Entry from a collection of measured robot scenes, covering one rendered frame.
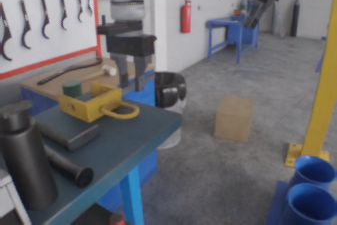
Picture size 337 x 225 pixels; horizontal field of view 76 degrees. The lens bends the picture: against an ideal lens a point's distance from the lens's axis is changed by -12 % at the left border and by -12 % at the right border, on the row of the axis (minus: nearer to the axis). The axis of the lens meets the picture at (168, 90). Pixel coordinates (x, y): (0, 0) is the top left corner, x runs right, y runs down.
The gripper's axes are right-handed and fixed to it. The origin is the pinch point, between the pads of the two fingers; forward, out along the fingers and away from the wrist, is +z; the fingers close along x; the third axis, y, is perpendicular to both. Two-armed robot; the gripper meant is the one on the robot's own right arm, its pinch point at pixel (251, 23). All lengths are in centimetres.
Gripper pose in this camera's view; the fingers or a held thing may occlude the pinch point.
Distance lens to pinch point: 92.5
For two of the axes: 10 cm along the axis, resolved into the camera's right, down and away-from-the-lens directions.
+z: -3.9, 8.1, 4.4
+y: 7.8, 5.5, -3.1
